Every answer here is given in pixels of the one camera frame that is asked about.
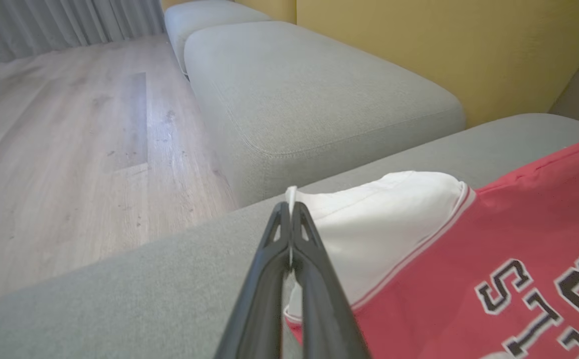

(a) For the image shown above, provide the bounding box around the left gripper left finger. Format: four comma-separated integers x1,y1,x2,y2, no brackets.
213,202,292,359

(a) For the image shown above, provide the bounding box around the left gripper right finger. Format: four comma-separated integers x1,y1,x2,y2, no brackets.
289,202,370,359

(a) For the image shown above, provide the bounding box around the red white Bulls jersey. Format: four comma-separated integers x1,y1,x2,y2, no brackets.
283,131,579,359

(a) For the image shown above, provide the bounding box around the wide grey fabric sofa seat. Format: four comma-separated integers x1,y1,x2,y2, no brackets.
0,113,579,359

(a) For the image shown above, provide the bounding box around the yellow upholstered backrest panel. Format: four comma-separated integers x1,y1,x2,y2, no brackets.
162,0,297,24
297,0,579,128

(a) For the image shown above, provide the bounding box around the grey pleated curtain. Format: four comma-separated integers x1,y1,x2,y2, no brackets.
0,0,166,69

